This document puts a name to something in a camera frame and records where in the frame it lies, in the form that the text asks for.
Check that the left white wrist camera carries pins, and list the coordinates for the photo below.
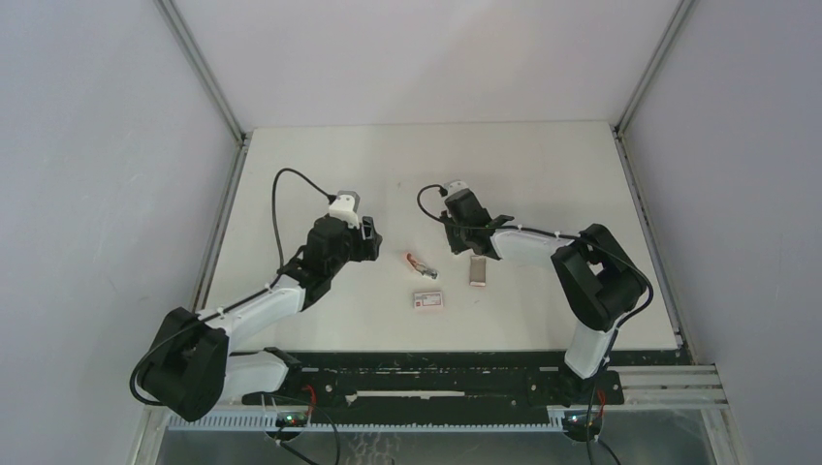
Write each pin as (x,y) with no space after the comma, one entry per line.
(344,207)

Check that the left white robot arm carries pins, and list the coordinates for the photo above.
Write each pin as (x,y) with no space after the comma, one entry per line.
(190,365)

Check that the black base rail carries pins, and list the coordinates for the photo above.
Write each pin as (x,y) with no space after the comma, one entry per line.
(459,388)

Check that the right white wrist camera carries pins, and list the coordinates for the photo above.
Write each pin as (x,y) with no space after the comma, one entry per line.
(454,187)

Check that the red white staple box sleeve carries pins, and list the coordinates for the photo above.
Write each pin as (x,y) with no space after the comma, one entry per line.
(431,300)

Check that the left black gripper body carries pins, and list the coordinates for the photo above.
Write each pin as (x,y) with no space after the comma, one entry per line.
(354,248)

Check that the cardboard staple box tray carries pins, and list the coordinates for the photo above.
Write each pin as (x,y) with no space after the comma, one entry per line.
(478,271)

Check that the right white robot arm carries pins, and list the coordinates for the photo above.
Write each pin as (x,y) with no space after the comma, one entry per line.
(602,285)

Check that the white slotted cable duct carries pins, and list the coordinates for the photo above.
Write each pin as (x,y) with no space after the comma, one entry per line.
(248,421)

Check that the pink white stapler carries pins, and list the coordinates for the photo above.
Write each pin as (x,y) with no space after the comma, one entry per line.
(421,268)

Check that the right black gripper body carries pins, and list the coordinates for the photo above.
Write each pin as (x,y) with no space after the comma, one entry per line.
(458,237)

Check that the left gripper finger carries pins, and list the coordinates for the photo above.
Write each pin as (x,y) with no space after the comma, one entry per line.
(371,244)
(367,229)

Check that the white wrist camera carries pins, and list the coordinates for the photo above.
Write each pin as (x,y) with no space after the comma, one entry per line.
(454,187)
(344,207)

